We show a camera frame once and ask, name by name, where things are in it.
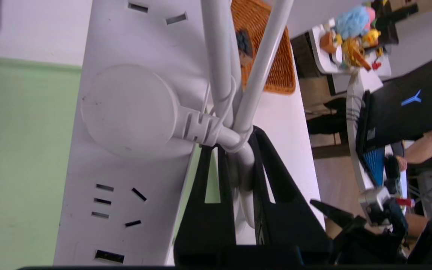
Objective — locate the orange toy food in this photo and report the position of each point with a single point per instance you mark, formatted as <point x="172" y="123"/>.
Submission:
<point x="327" y="41"/>

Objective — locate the white power strip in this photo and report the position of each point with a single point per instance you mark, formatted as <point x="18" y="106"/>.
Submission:
<point x="126" y="187"/>

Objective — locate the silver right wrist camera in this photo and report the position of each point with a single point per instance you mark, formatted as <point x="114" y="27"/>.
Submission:
<point x="375" y="198"/>

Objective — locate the person's bare forearm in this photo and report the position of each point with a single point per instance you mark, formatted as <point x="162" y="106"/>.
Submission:
<point x="420" y="150"/>

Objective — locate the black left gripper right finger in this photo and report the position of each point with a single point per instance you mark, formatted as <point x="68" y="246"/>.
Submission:
<point x="287" y="221"/>

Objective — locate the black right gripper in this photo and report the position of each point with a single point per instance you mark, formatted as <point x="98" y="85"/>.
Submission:
<point x="366" y="243"/>

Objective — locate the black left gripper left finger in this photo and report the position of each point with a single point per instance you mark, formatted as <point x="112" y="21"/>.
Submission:
<point x="208" y="225"/>

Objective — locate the chocolate blueberry cake slice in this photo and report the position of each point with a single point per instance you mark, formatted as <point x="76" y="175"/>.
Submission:
<point x="244" y="43"/>

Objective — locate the white side table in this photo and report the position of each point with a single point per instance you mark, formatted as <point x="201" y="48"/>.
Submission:
<point x="328" y="63"/>

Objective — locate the light green plastic tray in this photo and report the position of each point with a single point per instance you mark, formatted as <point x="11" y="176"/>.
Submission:
<point x="21" y="150"/>

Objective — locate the orange wicker basket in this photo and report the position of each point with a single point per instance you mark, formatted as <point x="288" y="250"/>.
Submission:
<point x="276" y="75"/>

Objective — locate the black laptop with blue logo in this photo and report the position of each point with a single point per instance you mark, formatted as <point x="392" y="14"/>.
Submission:
<point x="399" y="108"/>

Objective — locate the yellow plush toy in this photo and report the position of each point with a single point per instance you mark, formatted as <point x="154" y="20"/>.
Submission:
<point x="371" y="37"/>

